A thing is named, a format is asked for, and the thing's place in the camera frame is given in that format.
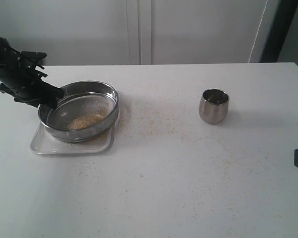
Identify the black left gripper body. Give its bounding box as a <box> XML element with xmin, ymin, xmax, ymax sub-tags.
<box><xmin>0</xmin><ymin>37</ymin><xmax>48</xmax><ymax>107</ymax></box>

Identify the yellow white grain mix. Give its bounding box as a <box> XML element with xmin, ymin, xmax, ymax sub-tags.
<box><xmin>66</xmin><ymin>113</ymin><xmax>105</xmax><ymax>130</ymax></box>

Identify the round stainless steel sieve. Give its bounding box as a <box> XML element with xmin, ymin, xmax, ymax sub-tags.
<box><xmin>38</xmin><ymin>81</ymin><xmax>119</xmax><ymax>143</ymax></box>

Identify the stainless steel cup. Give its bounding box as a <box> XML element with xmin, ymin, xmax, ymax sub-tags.
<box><xmin>199</xmin><ymin>89</ymin><xmax>230</xmax><ymax>124</ymax></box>

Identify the white square plastic tray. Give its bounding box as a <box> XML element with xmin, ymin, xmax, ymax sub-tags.
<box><xmin>29</xmin><ymin>118</ymin><xmax>120</xmax><ymax>156</ymax></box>

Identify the black wrist camera on left gripper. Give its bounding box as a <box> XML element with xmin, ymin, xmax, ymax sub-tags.
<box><xmin>17</xmin><ymin>51</ymin><xmax>47</xmax><ymax>69</ymax></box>

